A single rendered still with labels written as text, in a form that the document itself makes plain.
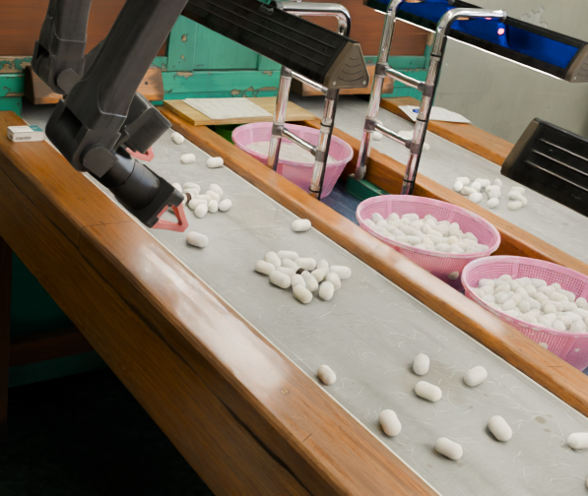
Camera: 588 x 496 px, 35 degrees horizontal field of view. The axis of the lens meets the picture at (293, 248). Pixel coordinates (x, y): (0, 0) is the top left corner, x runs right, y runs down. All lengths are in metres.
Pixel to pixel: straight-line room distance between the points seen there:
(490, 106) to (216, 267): 2.64
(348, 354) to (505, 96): 2.82
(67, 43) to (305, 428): 0.74
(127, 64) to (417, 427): 0.57
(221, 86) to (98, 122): 1.09
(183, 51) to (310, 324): 0.99
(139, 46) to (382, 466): 0.57
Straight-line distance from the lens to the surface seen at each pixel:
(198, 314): 1.27
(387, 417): 1.14
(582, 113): 4.41
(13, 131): 1.84
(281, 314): 1.35
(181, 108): 2.12
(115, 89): 1.17
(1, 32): 2.00
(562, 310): 1.60
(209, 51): 2.21
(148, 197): 1.30
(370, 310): 1.41
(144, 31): 1.14
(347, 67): 1.40
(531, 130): 1.15
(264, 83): 2.31
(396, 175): 1.97
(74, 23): 1.51
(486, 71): 3.88
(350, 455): 1.05
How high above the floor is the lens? 1.38
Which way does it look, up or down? 24 degrees down
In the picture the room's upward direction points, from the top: 10 degrees clockwise
